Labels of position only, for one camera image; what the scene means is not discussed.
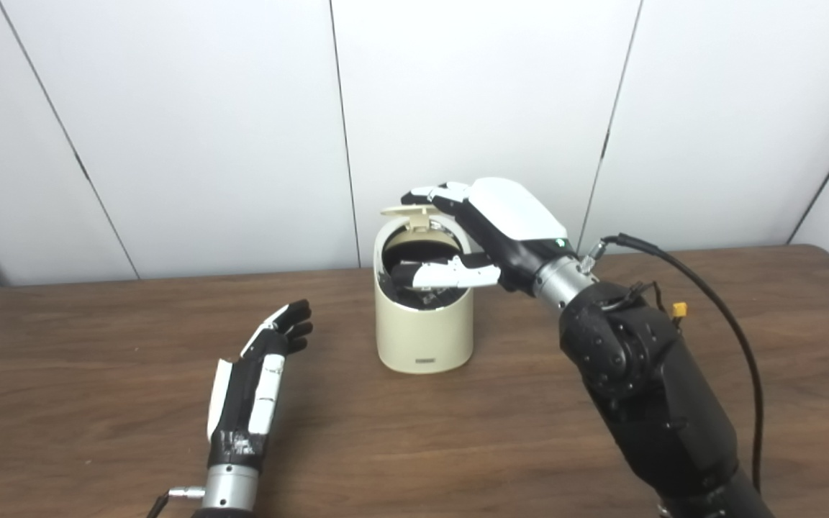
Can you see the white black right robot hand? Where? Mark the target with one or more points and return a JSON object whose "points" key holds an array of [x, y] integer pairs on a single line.
{"points": [[512, 216]]}

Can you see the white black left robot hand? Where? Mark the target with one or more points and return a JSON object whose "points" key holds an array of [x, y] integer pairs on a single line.
{"points": [[238, 410]]}

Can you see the cream round bin lid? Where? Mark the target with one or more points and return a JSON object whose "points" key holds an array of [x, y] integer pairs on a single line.
{"points": [[411, 213]]}

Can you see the cream-colored round bin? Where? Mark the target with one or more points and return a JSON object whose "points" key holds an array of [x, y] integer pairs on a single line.
{"points": [[423, 334]]}

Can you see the yellow plug connector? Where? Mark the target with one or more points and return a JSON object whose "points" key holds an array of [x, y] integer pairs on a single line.
{"points": [[679, 310]]}

